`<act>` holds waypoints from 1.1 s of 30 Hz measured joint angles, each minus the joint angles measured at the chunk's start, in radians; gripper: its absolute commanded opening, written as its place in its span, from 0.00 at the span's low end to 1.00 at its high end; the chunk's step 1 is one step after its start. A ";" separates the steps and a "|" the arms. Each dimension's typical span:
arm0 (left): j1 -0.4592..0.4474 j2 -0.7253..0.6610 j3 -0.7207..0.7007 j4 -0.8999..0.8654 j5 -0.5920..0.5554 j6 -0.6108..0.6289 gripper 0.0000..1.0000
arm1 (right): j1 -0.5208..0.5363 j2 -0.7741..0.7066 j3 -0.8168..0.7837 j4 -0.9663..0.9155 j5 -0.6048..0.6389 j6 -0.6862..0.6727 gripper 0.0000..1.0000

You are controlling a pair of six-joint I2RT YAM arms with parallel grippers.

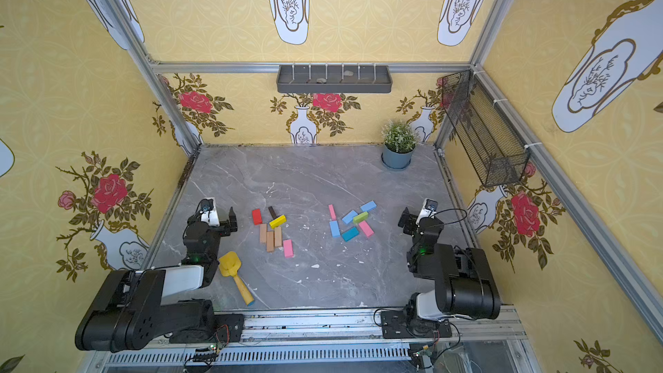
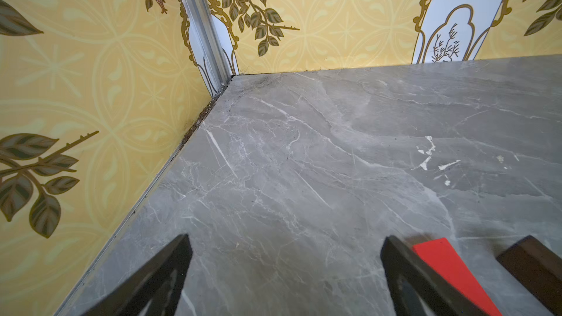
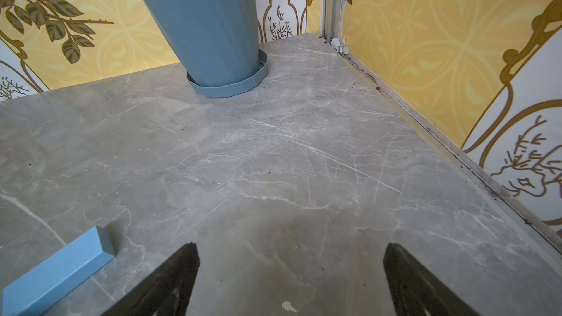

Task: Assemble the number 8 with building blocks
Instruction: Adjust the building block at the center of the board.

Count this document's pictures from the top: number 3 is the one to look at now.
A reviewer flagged light blue long block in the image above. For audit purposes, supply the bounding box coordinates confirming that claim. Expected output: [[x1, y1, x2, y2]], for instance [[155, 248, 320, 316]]
[[1, 226, 116, 315]]

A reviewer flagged blue plant pot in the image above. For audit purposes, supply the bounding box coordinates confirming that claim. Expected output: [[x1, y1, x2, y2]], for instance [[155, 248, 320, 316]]
[[143, 0, 269, 98]]

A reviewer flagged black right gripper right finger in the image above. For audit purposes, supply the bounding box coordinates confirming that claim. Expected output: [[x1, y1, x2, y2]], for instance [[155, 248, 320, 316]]
[[383, 243, 478, 315]]

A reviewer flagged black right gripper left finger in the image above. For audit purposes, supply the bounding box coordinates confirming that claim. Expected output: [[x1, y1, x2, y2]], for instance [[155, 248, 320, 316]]
[[103, 243, 200, 315]]

